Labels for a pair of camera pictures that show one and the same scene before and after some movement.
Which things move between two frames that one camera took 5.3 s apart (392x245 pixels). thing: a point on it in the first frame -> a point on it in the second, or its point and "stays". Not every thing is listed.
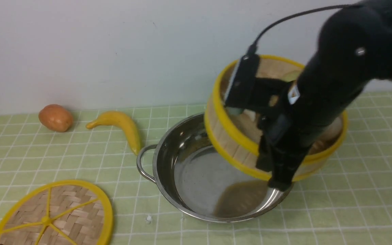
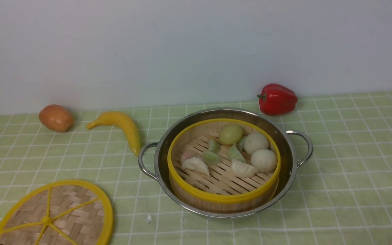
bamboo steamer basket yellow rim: (313, 167) -> (224, 166)
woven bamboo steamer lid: (65, 212) stays
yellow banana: (123, 121) stays
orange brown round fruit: (55, 117) stays
